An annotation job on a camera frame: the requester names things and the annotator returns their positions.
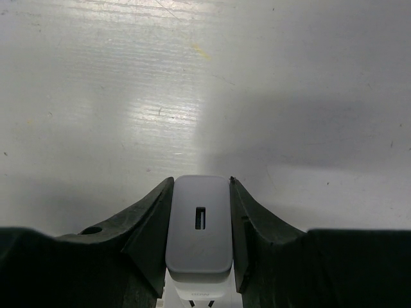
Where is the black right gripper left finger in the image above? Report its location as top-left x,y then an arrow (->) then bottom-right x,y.
1,177 -> 174,307

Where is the white USB charger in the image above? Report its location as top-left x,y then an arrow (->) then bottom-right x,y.
165,175 -> 233,307

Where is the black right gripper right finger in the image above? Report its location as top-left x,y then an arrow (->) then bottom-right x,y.
229,178 -> 410,307

